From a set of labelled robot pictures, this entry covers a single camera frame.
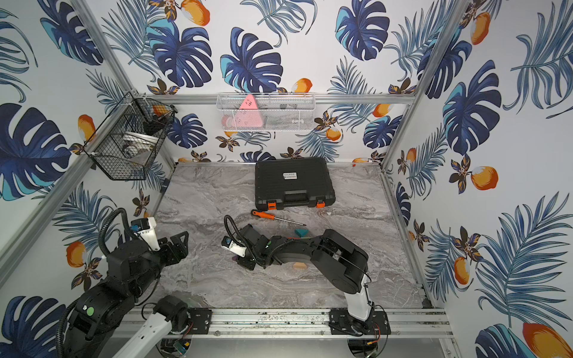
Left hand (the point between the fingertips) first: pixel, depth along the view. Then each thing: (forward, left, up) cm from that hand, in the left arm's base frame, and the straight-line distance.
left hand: (177, 233), depth 65 cm
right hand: (+5, -14, -24) cm, 29 cm away
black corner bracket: (+41, +32, -27) cm, 58 cm away
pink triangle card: (+50, -13, +8) cm, 52 cm away
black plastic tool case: (+41, -33, -22) cm, 57 cm away
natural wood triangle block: (+3, -38, -26) cm, 46 cm away
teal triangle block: (+17, -38, -26) cm, 49 cm away
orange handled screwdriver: (+24, -23, -26) cm, 42 cm away
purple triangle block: (0, -15, -15) cm, 21 cm away
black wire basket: (+30, +25, +10) cm, 41 cm away
